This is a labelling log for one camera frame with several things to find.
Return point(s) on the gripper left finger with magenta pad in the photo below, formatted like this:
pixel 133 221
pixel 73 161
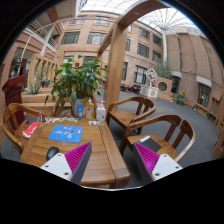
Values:
pixel 70 166

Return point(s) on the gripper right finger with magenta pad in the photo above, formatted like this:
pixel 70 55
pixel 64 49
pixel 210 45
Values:
pixel 153 166

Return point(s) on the black computer mouse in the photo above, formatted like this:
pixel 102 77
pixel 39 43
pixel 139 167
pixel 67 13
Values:
pixel 52 151

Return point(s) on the blue mouse pad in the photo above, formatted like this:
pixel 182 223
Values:
pixel 66 133

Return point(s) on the grey notebook on chair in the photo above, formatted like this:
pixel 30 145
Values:
pixel 148 142

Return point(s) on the wooden table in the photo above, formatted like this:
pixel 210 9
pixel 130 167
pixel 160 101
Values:
pixel 96 156

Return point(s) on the red and white packet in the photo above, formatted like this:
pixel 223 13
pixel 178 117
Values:
pixel 30 130

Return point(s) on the yellow liquid bottle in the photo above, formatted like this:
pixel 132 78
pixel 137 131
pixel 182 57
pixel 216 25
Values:
pixel 89 109

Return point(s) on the blue tube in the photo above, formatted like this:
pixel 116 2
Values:
pixel 80 111

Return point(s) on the clear sanitizer pump bottle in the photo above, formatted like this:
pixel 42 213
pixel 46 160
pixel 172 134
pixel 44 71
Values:
pixel 101 113

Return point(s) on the wooden armchair far right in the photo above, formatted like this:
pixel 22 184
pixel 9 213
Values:
pixel 124 118

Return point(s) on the wooden armchair left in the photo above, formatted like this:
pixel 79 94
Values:
pixel 13 123

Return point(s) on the green potted plant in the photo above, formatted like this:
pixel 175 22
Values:
pixel 75 83

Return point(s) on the dark red wooden lectern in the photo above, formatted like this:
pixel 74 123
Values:
pixel 13 89

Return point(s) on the wooden pillar arch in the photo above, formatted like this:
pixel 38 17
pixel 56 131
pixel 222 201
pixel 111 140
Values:
pixel 116 39

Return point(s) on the white statue on pedestal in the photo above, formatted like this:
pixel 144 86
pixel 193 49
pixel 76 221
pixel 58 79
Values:
pixel 148 90

